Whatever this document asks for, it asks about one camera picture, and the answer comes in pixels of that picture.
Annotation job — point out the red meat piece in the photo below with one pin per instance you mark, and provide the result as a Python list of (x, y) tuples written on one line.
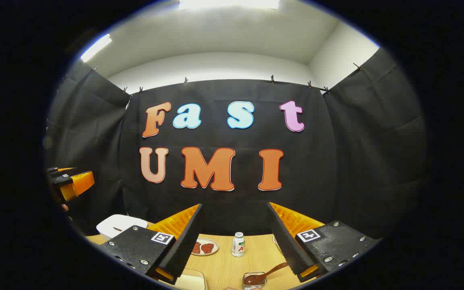
[(207, 248), (196, 247)]

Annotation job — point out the beige round plate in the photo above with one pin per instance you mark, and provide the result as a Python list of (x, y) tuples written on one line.
[(216, 241)]

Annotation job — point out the white rice cooker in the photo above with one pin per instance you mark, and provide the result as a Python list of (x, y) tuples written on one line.
[(119, 225)]

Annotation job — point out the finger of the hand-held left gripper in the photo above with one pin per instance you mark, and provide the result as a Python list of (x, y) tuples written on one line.
[(81, 183), (61, 172)]

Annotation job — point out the dark wooden spoon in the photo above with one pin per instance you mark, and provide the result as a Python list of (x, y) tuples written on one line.
[(270, 270)]

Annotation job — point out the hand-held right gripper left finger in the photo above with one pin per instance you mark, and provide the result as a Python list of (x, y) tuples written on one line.
[(187, 241)]

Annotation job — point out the white drink bottle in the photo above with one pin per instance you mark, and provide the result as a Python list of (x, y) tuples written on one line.
[(238, 245)]

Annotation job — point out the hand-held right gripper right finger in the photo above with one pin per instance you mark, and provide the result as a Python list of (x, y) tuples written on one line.
[(286, 245)]

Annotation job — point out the clear plastic rice container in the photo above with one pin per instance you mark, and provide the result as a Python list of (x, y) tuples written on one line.
[(193, 280)]

